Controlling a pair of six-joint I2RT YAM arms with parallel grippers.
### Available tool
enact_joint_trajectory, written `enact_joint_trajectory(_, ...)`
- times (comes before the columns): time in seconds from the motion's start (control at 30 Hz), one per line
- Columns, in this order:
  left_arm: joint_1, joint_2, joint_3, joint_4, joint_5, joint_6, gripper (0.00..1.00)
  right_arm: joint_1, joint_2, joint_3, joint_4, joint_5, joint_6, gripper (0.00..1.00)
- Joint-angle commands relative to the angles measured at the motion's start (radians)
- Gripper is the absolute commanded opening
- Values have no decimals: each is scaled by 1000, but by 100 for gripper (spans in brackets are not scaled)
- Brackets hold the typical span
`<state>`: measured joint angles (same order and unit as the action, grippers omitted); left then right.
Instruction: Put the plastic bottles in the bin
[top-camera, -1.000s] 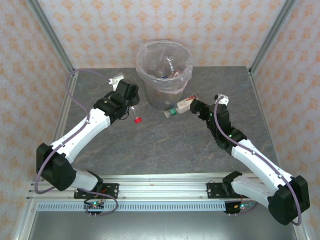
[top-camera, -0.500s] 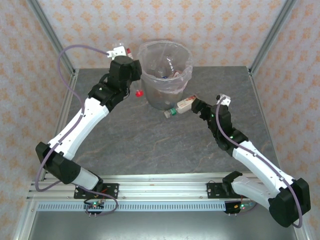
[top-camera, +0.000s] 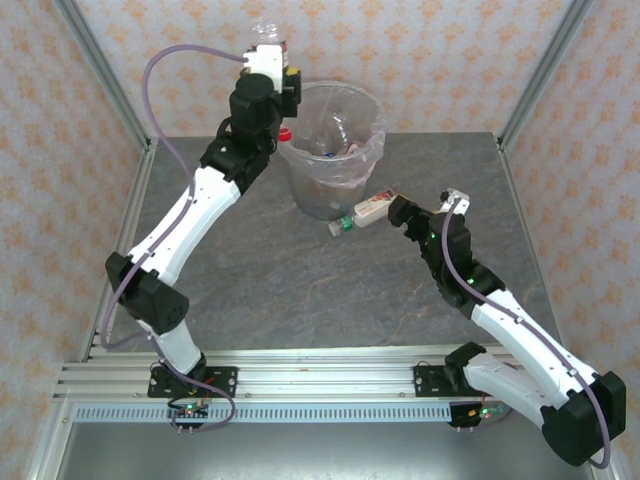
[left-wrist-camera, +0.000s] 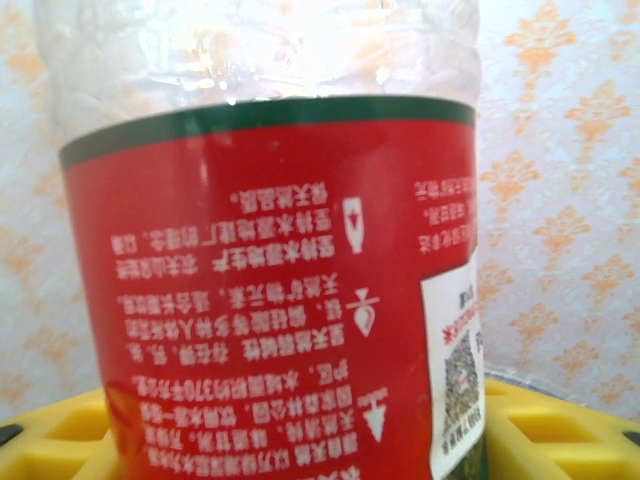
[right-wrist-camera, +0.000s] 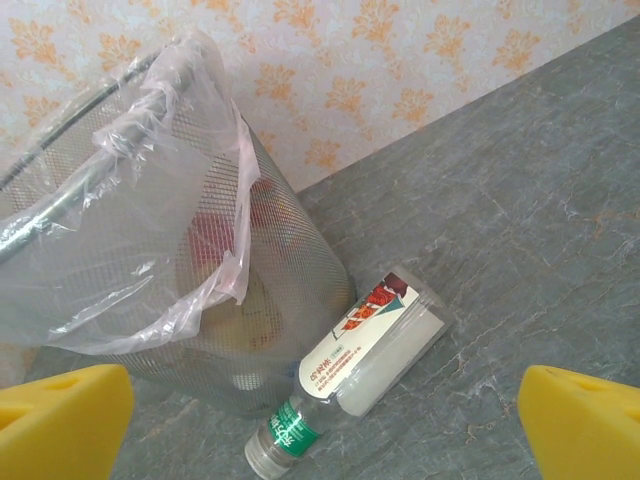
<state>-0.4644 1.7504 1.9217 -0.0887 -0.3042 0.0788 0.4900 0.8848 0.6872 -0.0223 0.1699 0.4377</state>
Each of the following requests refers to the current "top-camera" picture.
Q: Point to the white bottle with green cap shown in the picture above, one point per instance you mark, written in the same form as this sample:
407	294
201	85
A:
370	210

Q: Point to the red label plastic bottle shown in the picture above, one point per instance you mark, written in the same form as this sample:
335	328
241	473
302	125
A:
265	32

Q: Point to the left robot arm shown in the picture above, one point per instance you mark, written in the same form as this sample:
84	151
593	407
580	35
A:
185	225

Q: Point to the clear plastic bin liner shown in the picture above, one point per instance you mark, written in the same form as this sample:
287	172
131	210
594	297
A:
367	165

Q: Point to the grey mesh waste bin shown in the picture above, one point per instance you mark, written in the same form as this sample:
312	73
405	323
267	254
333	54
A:
320	200

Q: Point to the grey metal lower panel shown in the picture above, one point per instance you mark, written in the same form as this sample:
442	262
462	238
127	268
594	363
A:
320	452

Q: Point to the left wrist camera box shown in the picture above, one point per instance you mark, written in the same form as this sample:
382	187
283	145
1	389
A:
265	60

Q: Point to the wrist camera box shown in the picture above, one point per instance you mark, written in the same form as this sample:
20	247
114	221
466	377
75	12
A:
462	205
265	60

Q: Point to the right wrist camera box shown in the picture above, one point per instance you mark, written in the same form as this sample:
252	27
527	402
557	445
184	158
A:
462	205

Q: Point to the aluminium table side rail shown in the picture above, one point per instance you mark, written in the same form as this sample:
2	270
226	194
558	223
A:
135	200
520	225

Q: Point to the aluminium frame post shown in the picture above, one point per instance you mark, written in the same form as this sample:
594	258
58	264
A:
105	75
545	75

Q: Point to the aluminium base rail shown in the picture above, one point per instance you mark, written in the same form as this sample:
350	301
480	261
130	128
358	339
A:
325	375

